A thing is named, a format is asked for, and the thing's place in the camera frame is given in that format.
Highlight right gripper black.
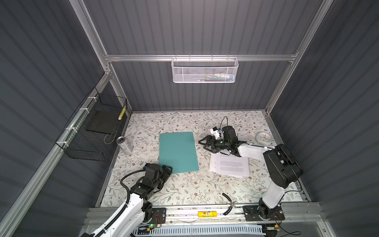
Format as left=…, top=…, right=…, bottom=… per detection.
left=198, top=136, right=230, bottom=153

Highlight teal green file folder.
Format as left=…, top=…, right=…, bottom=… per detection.
left=159, top=132, right=199, bottom=174

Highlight printed paper sheet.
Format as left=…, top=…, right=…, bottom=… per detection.
left=209, top=153, right=250, bottom=178

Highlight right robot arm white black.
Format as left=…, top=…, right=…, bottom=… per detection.
left=198, top=125, right=304, bottom=220

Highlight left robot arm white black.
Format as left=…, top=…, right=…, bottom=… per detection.
left=82, top=163, right=173, bottom=237

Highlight silver drink can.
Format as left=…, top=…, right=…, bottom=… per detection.
left=116, top=136, right=133, bottom=155

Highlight pens in white basket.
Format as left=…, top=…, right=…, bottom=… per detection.
left=196, top=73, right=235, bottom=83

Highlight yellow marker in black basket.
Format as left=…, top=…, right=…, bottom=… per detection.
left=118, top=106, right=126, bottom=120

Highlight black pad in basket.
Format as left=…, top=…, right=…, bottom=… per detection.
left=86, top=111, right=119, bottom=135

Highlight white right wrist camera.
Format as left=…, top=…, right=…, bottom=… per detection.
left=210, top=127, right=222, bottom=140

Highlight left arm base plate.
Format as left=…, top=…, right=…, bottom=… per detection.
left=142, top=207, right=167, bottom=225

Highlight yellow label on rail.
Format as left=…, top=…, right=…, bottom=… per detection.
left=198, top=211, right=218, bottom=218

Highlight black cable loop on rail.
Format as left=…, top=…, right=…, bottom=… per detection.
left=221, top=193, right=234, bottom=216

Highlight white perforated cable tray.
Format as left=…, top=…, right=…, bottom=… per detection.
left=132, top=224, right=266, bottom=237

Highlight black wire mesh basket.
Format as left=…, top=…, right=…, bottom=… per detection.
left=56, top=90, right=128, bottom=162

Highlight white wire mesh basket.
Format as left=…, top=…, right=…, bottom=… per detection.
left=171, top=57, right=239, bottom=84

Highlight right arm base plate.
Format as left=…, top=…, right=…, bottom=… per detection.
left=242, top=205, right=285, bottom=221

